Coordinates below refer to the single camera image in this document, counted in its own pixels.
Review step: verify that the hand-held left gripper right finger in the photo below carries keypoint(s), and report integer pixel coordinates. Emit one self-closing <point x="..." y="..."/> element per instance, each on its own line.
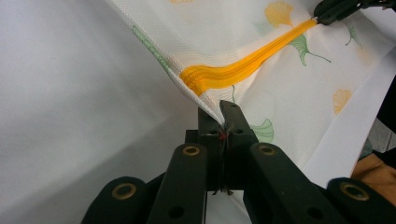
<point x="239" y="124"/>

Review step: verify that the white table mat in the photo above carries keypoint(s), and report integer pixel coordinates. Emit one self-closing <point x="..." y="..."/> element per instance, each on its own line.
<point x="62" y="93"/>

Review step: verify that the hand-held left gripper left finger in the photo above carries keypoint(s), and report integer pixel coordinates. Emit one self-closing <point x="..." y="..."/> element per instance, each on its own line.
<point x="205" y="124"/>

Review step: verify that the white leaf-print mesh laundry bag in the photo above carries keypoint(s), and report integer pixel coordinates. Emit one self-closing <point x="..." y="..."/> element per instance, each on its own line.
<point x="280" y="93"/>

